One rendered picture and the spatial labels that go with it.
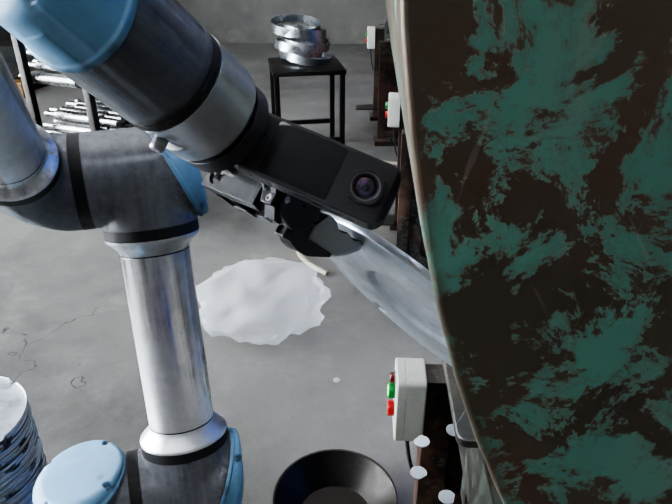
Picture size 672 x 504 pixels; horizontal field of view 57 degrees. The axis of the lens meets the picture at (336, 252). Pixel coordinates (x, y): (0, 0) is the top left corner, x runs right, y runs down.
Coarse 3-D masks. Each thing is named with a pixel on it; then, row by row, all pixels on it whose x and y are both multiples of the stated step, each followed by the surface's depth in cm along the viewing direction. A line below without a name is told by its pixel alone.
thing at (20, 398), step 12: (0, 384) 150; (12, 384) 150; (0, 396) 146; (12, 396) 146; (24, 396) 146; (0, 408) 143; (12, 408) 143; (24, 408) 143; (0, 420) 139; (12, 420) 139; (0, 432) 136
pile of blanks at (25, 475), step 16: (32, 416) 149; (16, 432) 138; (32, 432) 147; (0, 448) 135; (16, 448) 138; (32, 448) 144; (0, 464) 136; (16, 464) 139; (32, 464) 146; (48, 464) 156; (0, 480) 136; (16, 480) 140; (32, 480) 145; (0, 496) 138; (16, 496) 141
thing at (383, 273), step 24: (336, 216) 59; (360, 240) 58; (384, 240) 54; (336, 264) 76; (360, 264) 66; (384, 264) 58; (408, 264) 53; (360, 288) 78; (384, 288) 70; (408, 288) 59; (432, 288) 53; (384, 312) 79; (408, 312) 72; (432, 312) 63; (432, 336) 71
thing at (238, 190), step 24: (264, 96) 43; (264, 120) 42; (240, 144) 41; (216, 168) 42; (216, 192) 51; (240, 192) 48; (264, 192) 47; (264, 216) 52; (288, 216) 48; (312, 216) 50
